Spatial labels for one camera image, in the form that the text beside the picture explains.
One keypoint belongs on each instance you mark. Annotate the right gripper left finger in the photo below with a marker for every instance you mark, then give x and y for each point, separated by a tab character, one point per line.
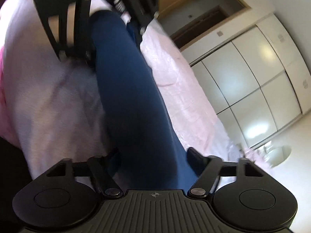
102	178

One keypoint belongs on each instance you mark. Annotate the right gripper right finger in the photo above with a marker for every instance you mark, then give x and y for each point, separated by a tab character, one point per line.
207	170

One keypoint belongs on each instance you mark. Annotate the blue cloth garment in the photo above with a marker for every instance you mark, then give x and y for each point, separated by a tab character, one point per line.
145	152

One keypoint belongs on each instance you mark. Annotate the round ceiling lamp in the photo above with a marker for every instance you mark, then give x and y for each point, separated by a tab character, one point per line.
277	155

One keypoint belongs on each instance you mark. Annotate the pink white bed cover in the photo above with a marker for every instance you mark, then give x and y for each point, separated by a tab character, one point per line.
52	109

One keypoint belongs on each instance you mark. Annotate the white wardrobe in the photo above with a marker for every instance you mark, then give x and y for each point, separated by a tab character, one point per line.
258	83

